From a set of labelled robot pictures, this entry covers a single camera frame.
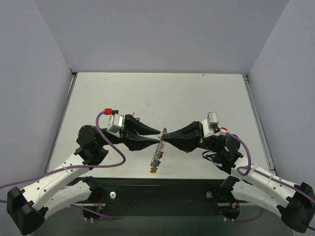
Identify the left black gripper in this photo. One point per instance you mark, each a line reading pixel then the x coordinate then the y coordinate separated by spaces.
pixel 125 131

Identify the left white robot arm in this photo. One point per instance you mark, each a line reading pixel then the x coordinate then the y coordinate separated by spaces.
pixel 31 205

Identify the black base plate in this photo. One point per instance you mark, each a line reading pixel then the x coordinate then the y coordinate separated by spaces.
pixel 161 197

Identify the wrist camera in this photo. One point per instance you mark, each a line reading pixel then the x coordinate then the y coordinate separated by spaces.
pixel 115 123
pixel 210 126

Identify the aluminium frame rail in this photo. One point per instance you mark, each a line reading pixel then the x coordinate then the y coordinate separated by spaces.
pixel 264 142

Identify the yellow key tag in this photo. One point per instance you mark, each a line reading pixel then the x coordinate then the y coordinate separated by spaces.
pixel 153 170

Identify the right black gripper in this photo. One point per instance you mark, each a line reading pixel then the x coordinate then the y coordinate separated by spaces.
pixel 200 136

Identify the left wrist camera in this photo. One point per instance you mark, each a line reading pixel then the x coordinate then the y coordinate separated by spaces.
pixel 115 123

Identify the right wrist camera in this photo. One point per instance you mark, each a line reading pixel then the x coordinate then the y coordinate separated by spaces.
pixel 210 126

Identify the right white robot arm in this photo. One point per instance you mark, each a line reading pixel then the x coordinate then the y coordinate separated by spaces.
pixel 293 203

